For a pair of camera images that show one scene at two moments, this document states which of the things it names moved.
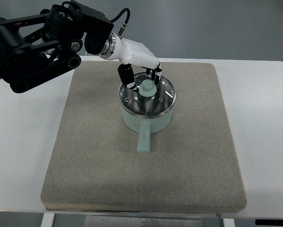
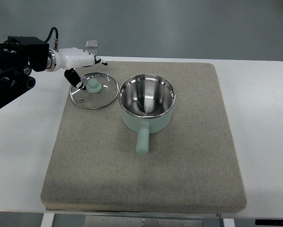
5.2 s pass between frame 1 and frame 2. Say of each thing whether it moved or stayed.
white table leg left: stayed
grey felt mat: stayed
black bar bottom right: stayed
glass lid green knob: moved
